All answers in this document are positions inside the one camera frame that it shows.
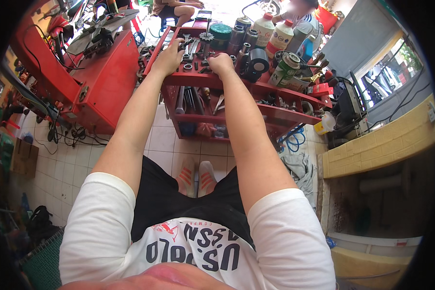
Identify person's left hand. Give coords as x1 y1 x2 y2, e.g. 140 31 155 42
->
150 37 186 77

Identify person's right hand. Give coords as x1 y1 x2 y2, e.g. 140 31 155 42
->
207 52 236 79

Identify chrome wrench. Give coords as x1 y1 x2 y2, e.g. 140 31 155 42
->
188 39 201 61
182 33 192 61

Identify grey sprocket on shaft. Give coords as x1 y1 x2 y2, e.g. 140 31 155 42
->
199 20 215 56

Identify green round tin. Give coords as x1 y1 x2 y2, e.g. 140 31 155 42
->
210 23 233 50

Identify metal socket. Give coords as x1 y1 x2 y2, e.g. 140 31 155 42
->
235 42 252 72

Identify metal cylinder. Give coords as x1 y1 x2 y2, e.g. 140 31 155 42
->
244 29 259 48
229 25 246 56

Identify pliers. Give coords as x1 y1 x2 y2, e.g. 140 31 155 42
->
213 94 225 116

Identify red tool cart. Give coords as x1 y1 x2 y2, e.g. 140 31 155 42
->
142 25 328 143

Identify black tape roll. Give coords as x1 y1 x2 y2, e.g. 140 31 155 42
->
244 49 270 83

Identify black hex key set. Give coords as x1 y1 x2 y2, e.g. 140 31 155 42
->
185 87 196 113

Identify grey spray can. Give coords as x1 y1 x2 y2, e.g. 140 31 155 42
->
235 16 252 32

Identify large grey wrench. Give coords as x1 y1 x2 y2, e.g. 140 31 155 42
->
174 86 186 115

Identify white bottle red cap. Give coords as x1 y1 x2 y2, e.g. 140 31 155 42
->
252 13 275 50
266 20 294 59

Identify green white can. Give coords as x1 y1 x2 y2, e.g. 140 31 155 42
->
268 52 302 88

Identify red tire changer machine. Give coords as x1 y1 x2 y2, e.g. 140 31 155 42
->
11 9 140 135

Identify motorcycle wheel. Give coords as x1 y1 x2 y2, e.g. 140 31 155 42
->
257 0 288 16

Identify heap of metal parts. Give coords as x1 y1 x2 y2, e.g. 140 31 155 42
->
257 92 314 117

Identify grey plastic bottle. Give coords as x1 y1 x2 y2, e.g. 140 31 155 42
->
286 27 309 54

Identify blue plastic bottle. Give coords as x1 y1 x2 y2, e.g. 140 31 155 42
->
297 34 316 63

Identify red cardboard box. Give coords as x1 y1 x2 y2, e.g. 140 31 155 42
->
307 83 334 98

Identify red motorcycle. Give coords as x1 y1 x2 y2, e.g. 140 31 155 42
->
40 0 91 63

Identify red plastic container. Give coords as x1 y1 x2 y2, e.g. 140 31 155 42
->
313 5 340 34

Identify white yellow plastic jug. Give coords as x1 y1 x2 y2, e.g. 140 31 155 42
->
313 111 337 136

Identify black machine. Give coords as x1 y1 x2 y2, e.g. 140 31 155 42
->
328 71 369 146

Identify grey cloth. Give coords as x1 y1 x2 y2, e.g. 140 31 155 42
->
281 152 318 209

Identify person's legs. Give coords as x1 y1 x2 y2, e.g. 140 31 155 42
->
130 156 256 251

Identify black metal bar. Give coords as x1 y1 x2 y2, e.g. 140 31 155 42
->
0 62 72 128

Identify yellow tiled ledge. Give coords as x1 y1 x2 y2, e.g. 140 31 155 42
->
318 94 435 179

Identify brown cardboard box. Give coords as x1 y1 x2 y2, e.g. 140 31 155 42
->
11 138 40 178

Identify person's body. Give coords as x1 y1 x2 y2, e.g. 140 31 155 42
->
58 139 337 290

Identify black backpack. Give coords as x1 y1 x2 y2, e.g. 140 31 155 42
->
25 205 61 240

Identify white board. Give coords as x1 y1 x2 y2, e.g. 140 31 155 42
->
327 232 423 258

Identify green woven mat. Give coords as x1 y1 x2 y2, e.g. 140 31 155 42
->
20 228 66 290

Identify wooden handled screwdrivers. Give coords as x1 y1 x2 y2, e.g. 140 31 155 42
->
306 52 330 73

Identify blue hose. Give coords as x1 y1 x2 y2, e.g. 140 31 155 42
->
278 127 307 153

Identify black cables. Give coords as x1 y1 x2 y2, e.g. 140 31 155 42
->
46 121 108 148

